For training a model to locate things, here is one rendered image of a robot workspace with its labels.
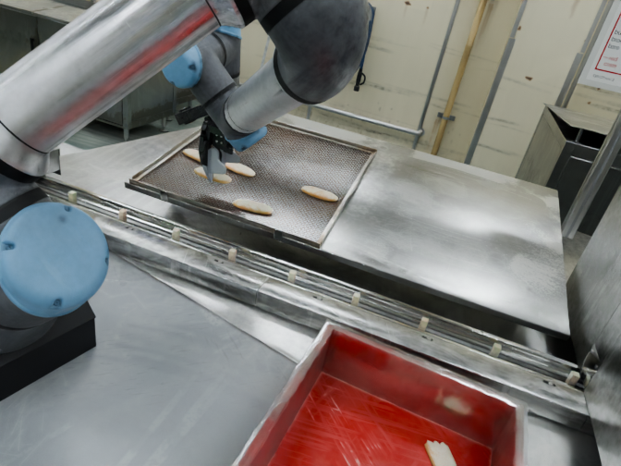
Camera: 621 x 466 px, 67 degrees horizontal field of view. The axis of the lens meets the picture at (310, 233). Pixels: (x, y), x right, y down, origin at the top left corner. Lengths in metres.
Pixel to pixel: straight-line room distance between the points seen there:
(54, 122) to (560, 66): 3.94
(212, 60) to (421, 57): 3.72
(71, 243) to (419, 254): 0.75
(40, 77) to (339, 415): 0.60
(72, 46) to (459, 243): 0.91
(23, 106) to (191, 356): 0.47
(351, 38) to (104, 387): 0.60
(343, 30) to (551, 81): 3.76
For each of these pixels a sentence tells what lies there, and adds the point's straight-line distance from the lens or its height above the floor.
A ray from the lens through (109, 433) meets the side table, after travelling 0.74.
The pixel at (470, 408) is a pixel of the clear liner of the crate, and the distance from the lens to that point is 0.79.
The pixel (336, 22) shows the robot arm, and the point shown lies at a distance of 0.52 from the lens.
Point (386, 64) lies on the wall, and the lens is 4.58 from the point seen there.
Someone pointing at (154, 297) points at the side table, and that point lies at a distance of 0.95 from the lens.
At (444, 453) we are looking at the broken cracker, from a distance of 0.79.
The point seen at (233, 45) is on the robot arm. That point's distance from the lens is 0.97.
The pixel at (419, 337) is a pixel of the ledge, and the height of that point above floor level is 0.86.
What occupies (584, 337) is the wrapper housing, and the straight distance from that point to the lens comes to 1.05.
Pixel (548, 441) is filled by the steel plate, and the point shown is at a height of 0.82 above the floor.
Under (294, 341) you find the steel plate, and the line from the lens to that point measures 0.88.
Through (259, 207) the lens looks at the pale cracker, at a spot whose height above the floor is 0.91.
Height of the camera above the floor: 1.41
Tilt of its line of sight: 29 degrees down
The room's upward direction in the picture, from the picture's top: 12 degrees clockwise
